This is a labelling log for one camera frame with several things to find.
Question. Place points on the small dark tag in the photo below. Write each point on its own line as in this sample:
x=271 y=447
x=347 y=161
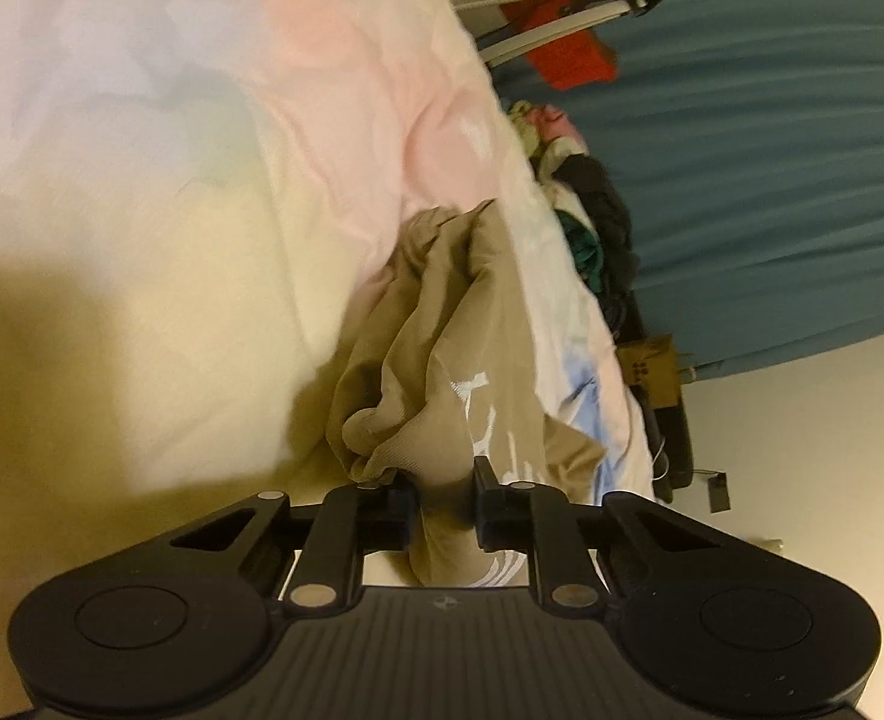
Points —
x=718 y=493

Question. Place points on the brown paper bag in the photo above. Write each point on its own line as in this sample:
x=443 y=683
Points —
x=652 y=371

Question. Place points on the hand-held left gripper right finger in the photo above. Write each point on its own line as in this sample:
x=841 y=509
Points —
x=487 y=510

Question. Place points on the beige t-shirt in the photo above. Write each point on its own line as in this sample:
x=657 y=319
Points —
x=442 y=360

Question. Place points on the pale green garment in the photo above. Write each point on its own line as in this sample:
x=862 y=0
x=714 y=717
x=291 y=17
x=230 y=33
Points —
x=521 y=120

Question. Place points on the pastel printed duvet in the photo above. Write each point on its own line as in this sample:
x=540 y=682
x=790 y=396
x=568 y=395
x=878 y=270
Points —
x=187 y=202

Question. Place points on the black garment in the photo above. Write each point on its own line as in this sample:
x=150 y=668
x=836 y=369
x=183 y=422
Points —
x=603 y=217

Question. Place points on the red fabric bag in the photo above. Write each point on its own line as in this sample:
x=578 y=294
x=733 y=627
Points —
x=562 y=45

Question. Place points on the white garment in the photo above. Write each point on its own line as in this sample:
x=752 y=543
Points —
x=558 y=165

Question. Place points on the wide blue curtain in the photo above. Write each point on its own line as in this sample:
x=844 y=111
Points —
x=749 y=165

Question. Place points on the pink garment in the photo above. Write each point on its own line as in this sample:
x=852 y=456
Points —
x=551 y=124

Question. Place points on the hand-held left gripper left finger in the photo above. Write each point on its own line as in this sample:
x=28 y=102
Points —
x=382 y=514

